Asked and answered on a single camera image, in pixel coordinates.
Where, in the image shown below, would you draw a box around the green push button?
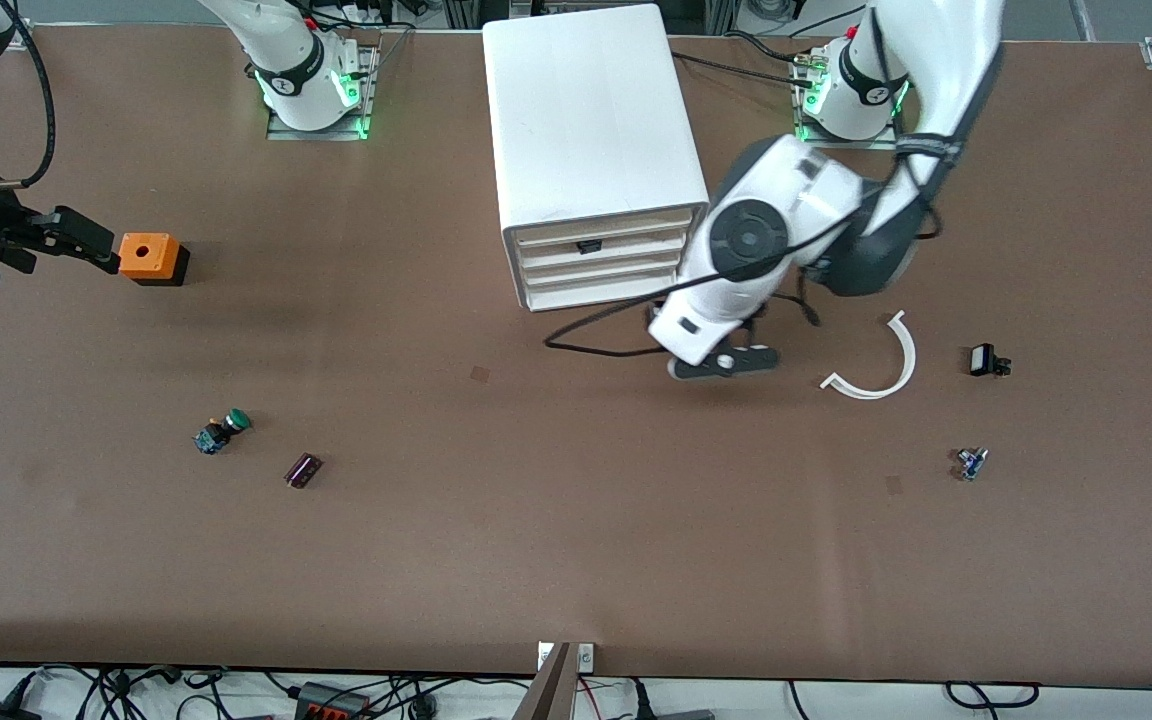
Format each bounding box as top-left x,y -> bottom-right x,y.
193,409 -> 253,456

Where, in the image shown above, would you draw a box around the orange box with black base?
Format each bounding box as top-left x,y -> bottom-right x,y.
115,233 -> 190,288

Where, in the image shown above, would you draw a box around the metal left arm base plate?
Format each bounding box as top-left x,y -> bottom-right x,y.
794,55 -> 902,151

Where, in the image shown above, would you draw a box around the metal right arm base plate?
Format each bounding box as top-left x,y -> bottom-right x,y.
266,45 -> 382,143

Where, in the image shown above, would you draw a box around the camera mount post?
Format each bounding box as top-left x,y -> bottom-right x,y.
514,642 -> 597,720

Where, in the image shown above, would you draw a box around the white plastic drawer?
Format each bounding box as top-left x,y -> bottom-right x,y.
518,232 -> 694,269
514,208 -> 699,248
526,272 -> 679,311
522,253 -> 685,289

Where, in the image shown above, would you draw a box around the white curved plastic arc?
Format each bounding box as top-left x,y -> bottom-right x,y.
820,310 -> 917,401

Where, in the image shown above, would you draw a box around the black looped cable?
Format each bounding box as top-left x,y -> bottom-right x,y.
944,681 -> 1043,710

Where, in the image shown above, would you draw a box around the white drawer cabinet shell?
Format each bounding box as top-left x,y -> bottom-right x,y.
482,3 -> 713,313

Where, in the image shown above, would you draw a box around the black power strip red switches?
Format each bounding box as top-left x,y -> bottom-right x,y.
294,682 -> 373,720

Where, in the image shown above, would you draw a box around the black cable on table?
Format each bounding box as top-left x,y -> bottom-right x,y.
673,50 -> 817,89
721,30 -> 809,65

